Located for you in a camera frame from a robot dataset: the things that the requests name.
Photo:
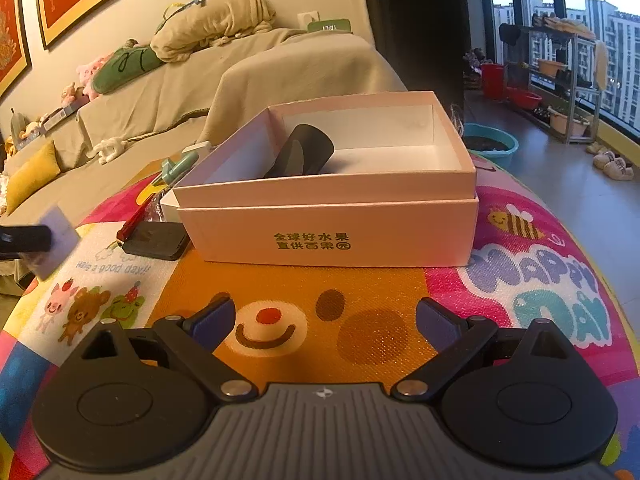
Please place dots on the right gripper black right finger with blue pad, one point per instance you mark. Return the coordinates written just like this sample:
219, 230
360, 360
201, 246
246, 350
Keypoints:
460, 343

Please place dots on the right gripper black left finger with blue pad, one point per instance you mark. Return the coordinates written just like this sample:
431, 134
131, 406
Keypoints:
190, 344

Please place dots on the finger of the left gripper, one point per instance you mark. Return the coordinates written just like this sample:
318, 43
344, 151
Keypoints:
17, 240

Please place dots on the teal plastic crank toy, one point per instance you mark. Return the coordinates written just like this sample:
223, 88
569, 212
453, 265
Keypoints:
173, 171

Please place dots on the yellow cushion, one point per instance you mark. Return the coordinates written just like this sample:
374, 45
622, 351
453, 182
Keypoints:
41, 169

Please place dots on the colourful cartoon play mat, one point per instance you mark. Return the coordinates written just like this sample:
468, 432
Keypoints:
329, 324

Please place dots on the black flat case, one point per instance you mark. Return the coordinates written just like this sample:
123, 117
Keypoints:
157, 240

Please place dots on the red pen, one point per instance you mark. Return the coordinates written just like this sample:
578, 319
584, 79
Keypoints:
125, 231

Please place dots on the flat book on sofa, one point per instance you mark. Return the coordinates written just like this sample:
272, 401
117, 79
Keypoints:
22, 128

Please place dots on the white small plush toy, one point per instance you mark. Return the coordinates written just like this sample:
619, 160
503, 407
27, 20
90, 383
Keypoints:
107, 150

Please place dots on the white square box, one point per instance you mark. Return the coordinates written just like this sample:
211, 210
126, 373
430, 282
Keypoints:
169, 207

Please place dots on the red framed picture left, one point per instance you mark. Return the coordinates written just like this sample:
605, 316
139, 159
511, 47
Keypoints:
14, 53

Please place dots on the pink plush toy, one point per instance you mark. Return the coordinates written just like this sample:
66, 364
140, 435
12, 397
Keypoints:
85, 75

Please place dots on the pink cardboard box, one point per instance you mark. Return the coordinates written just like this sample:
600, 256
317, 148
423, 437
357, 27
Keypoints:
399, 190

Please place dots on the teal wash basin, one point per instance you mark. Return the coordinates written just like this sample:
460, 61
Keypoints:
492, 143

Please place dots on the beige covered sofa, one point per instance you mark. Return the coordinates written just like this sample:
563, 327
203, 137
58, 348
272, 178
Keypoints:
205, 98

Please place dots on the green plush pillow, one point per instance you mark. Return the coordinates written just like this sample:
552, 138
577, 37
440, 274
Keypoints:
125, 64

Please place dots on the black cylinder in box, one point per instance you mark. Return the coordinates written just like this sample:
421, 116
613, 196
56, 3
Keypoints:
305, 153

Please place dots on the beige slippers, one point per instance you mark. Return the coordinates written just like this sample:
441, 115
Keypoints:
612, 165

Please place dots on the red bucket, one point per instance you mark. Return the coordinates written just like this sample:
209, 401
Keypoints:
492, 76

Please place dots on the metal shelf rack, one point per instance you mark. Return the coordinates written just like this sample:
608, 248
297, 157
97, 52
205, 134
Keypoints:
553, 71

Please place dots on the beige crumpled blanket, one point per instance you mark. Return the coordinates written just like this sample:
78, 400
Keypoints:
199, 24

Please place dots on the green tissue box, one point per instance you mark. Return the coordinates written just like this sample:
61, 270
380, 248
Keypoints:
334, 25

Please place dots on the white wall socket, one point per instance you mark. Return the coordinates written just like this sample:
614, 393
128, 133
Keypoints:
304, 19

